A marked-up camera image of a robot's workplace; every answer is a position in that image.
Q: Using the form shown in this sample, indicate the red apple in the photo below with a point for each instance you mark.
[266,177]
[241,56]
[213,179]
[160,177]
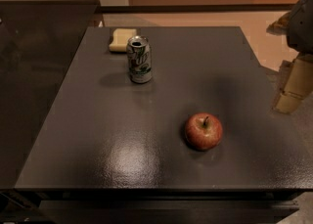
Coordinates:
[203,131]

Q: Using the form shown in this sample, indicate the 7up soda can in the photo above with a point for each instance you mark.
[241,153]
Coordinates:
[139,56]

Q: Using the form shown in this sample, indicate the yellow sponge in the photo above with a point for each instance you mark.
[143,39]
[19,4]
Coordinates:
[120,37]

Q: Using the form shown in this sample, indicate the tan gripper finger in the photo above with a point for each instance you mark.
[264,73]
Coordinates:
[279,26]
[295,83]

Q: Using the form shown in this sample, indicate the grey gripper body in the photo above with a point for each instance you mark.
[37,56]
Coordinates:
[301,27]

